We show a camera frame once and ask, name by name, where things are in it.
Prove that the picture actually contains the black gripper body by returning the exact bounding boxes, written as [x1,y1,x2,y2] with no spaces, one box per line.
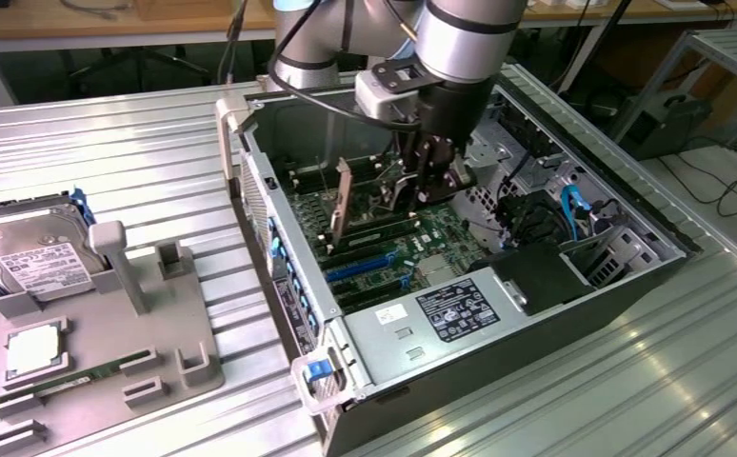
[413,78,496,146]

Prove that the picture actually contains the graphics card with metal bracket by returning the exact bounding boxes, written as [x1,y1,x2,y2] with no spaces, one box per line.
[329,155,423,250]

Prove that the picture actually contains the green motherboard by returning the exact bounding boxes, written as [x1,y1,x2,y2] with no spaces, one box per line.
[284,156,504,316]

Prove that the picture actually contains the blue expansion slot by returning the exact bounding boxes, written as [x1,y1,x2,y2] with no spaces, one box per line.
[324,253,397,283]

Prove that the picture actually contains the black fan shroud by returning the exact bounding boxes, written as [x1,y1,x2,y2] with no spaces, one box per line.
[489,241,599,317]

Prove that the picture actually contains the beige case corner clamp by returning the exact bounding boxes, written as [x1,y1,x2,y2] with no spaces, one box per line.
[214,96,261,183]

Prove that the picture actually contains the grey power supply unit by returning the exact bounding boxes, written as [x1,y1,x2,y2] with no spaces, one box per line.
[341,266,537,387]

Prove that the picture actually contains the open black PC case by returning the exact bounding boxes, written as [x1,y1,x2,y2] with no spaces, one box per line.
[216,61,704,457]

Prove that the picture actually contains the black box on floor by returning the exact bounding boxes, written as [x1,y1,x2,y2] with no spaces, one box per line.
[627,93,715,162]

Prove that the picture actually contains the metal slat side table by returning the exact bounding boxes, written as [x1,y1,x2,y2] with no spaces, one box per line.
[608,27,737,139]

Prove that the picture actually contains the grey clamp with blue latch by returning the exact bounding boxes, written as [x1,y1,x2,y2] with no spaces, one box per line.
[289,346,372,416]

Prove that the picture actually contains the wooden desk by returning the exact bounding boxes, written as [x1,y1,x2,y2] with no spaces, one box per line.
[0,0,737,107]

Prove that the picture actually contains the grey parts rack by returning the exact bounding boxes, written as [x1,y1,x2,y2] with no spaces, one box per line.
[0,220,228,457]

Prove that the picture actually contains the hard disk with blue carrier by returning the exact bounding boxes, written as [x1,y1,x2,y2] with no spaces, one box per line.
[0,188,111,297]

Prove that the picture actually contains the green RAM stick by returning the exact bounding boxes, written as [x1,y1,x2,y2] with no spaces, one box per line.
[0,348,156,402]

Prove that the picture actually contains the silver CPU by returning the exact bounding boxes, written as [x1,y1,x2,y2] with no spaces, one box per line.
[5,327,70,373]

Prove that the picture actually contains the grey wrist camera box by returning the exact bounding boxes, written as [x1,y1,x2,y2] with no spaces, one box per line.
[354,60,448,126]

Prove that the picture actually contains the blue disk wire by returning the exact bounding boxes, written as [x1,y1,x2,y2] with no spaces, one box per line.
[561,184,593,245]

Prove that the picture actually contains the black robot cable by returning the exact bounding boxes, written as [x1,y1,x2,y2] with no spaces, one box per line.
[265,0,423,131]

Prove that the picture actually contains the black floor cables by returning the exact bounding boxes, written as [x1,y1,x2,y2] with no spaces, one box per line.
[660,132,737,248]

